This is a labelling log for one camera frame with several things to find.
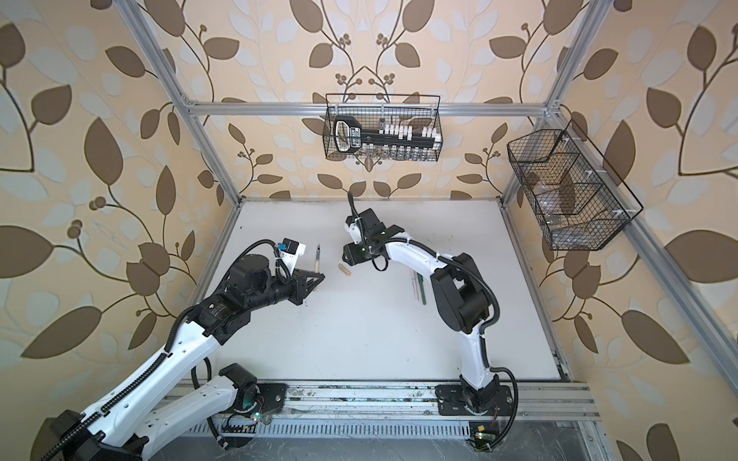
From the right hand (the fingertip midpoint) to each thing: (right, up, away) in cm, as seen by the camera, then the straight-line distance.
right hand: (351, 256), depth 92 cm
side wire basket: (+61, +16, -19) cm, 66 cm away
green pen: (+24, -12, +1) cm, 27 cm away
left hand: (-5, -3, -21) cm, 22 cm away
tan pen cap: (-3, -5, +7) cm, 9 cm away
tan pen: (-6, +2, -21) cm, 22 cm away
